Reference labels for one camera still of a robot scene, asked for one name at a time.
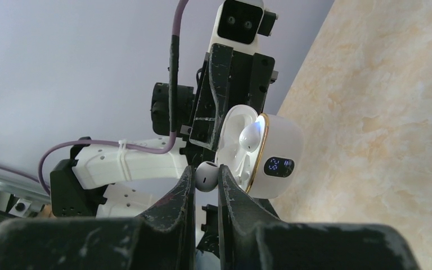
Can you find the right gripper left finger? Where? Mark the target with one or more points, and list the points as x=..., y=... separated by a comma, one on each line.
x=161, y=237

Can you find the white earbud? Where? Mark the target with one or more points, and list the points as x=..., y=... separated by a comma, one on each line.
x=206, y=176
x=250, y=138

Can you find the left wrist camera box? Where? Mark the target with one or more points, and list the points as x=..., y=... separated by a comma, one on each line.
x=238, y=24

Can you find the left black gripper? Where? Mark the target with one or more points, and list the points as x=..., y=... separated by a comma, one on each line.
x=229, y=78

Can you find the white charging case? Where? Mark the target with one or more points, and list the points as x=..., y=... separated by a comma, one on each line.
x=267, y=172

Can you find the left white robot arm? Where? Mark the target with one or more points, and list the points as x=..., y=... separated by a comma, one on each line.
x=81, y=185

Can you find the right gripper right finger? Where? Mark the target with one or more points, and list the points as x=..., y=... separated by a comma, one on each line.
x=250, y=237

